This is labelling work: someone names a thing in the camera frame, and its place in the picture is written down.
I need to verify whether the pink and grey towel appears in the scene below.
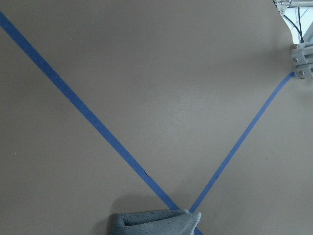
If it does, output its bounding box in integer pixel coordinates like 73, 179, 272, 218
111, 210, 201, 235

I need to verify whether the aluminium frame post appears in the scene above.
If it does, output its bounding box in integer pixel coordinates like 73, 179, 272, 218
291, 25, 313, 79

